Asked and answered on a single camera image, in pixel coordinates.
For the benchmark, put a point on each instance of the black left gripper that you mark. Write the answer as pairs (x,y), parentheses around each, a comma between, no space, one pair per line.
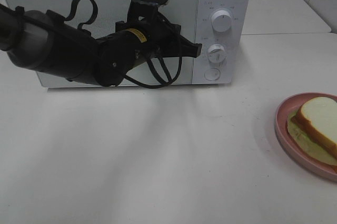
(147,34)

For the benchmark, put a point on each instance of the white microwave knob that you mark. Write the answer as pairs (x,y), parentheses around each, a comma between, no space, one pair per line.
(221,20)
(216,53)

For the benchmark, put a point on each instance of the round door release button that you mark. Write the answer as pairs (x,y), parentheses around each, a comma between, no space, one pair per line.
(212,74)

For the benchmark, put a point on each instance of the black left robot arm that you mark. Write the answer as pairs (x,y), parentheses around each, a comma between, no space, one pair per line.
(45,43)

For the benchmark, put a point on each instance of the pink plate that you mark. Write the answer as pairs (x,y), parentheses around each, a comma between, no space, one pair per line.
(287,106)

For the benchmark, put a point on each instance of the toy sandwich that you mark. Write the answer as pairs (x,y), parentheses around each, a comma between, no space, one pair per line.
(313,129)

